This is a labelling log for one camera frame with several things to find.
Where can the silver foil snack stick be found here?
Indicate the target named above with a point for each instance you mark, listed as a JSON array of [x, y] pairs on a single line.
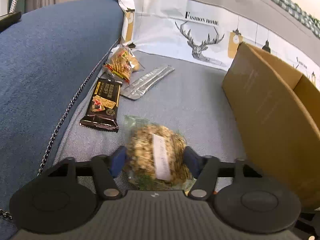
[[138, 88]]

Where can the black remote control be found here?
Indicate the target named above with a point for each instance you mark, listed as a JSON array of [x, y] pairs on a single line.
[[9, 19]]

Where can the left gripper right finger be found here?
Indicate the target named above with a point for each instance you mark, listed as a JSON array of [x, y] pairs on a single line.
[[204, 170]]

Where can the brown cardboard box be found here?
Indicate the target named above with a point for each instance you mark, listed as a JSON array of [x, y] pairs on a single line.
[[276, 108]]

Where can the green checkered cloth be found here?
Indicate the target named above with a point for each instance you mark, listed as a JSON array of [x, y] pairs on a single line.
[[299, 14]]

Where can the black soda cracker packet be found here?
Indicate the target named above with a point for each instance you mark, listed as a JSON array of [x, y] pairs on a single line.
[[103, 106]]

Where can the grey deer print sofa cover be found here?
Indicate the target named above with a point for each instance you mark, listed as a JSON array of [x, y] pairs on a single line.
[[198, 38]]

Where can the round grain cake packet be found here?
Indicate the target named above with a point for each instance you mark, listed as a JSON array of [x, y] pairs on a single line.
[[155, 155]]

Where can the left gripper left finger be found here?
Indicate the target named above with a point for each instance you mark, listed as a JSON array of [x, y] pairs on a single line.
[[105, 169]]

